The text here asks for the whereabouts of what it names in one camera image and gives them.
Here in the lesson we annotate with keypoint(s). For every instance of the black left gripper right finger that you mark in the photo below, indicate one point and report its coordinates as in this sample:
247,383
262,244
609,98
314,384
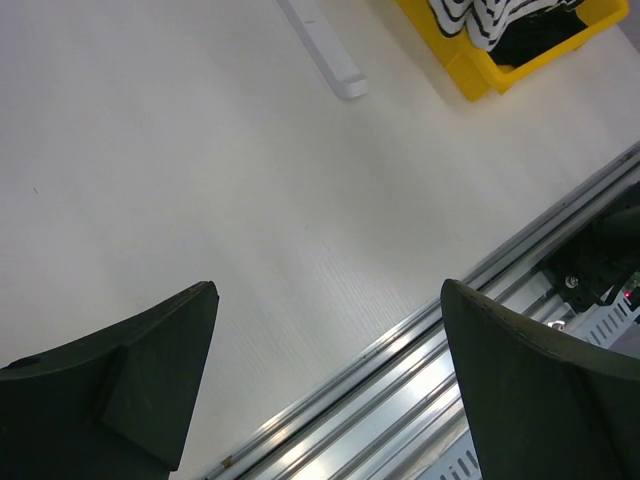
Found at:
540,400

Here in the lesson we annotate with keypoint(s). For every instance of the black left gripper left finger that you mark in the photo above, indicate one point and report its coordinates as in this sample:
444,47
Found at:
115,404

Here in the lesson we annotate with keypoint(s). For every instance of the white black-striped tank top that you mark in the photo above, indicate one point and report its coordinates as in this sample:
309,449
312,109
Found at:
485,21

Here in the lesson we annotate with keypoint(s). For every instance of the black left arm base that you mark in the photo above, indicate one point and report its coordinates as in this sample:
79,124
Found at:
593,265

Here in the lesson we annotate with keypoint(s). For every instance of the yellow plastic bin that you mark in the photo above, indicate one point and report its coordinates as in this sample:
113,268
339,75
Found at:
473,70

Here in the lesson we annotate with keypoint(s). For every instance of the plain black garment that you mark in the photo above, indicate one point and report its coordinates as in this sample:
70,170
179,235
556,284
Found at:
529,37

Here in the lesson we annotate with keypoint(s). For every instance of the white clothes rack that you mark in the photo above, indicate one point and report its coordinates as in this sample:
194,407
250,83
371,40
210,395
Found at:
339,70

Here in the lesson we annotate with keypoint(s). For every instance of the aluminium mounting rail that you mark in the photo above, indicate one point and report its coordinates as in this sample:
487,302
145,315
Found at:
396,411

